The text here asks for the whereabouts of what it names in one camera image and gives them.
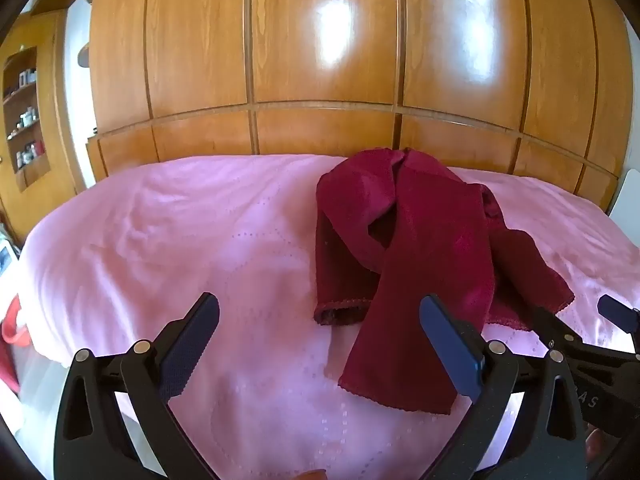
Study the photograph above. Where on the wooden shelf cabinet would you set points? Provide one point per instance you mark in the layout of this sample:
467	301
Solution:
50	85

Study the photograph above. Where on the red plastic object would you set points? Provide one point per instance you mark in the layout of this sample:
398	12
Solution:
12	330

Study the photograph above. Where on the dark red garment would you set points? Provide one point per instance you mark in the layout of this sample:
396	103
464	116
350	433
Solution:
430	240

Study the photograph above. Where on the person's right hand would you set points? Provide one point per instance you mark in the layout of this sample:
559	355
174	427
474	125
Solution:
595	442

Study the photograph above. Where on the person's left hand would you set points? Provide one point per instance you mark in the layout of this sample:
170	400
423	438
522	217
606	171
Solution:
314	475

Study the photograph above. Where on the wooden wardrobe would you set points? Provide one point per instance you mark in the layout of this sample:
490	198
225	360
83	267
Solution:
325	35

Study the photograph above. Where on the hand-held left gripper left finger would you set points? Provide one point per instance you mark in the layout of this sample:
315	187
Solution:
192	340

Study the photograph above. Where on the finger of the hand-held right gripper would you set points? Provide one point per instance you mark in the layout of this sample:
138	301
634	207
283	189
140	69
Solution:
617	312
550	325

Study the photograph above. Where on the white box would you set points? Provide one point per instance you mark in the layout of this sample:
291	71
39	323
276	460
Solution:
7	257

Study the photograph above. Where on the pink bed sheet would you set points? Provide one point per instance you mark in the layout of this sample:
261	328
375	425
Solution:
200	240

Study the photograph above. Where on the white board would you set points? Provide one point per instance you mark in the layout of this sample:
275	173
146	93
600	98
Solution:
627	195

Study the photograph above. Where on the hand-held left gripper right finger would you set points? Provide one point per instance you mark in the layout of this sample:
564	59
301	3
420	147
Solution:
450	345

